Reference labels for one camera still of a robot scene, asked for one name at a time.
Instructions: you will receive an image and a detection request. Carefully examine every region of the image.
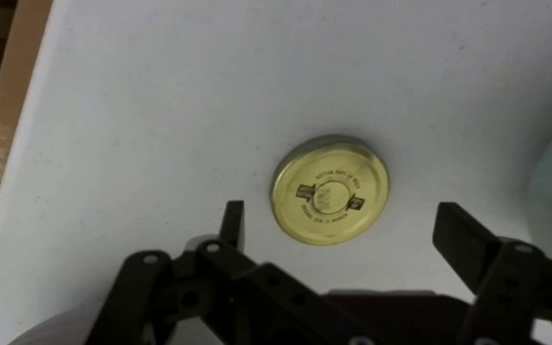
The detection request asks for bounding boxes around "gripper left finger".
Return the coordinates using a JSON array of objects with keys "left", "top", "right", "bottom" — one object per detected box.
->
[{"left": 84, "top": 200, "right": 370, "bottom": 345}]

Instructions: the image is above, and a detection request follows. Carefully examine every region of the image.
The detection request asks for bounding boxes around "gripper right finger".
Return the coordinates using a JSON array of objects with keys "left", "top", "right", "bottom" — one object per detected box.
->
[{"left": 432, "top": 201, "right": 552, "bottom": 345}]

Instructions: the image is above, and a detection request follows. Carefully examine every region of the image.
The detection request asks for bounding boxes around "gold metal jar lid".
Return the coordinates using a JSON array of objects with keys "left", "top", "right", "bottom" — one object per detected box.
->
[{"left": 270, "top": 135, "right": 390, "bottom": 246}]

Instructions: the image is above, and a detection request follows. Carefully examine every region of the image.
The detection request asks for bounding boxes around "brown cardboard box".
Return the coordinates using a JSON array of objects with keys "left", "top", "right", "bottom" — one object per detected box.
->
[{"left": 0, "top": 0, "right": 54, "bottom": 290}]

